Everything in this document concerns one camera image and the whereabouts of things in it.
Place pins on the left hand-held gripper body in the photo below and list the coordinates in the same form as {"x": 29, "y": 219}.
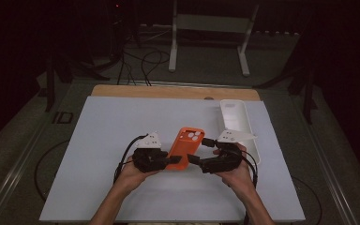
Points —
{"x": 150, "y": 159}

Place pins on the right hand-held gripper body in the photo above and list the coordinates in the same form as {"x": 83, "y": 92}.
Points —
{"x": 225, "y": 162}

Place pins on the orange phone case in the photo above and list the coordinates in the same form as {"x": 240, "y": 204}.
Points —
{"x": 184, "y": 146}

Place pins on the person's right hand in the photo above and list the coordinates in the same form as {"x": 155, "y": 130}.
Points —
{"x": 239, "y": 178}

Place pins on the person's left hand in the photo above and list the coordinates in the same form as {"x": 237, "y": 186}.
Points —
{"x": 134, "y": 176}

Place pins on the white oblong tray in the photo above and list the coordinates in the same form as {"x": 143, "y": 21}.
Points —
{"x": 234, "y": 117}

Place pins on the white table sheet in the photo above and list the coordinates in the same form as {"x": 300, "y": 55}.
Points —
{"x": 122, "y": 125}

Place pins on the black stand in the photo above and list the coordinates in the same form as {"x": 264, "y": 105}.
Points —
{"x": 307, "y": 103}
{"x": 50, "y": 87}

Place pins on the white metal stand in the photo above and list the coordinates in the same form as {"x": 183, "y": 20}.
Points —
{"x": 172, "y": 47}

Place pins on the metal floor rail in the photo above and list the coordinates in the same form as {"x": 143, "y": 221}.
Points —
{"x": 328, "y": 168}
{"x": 12, "y": 178}

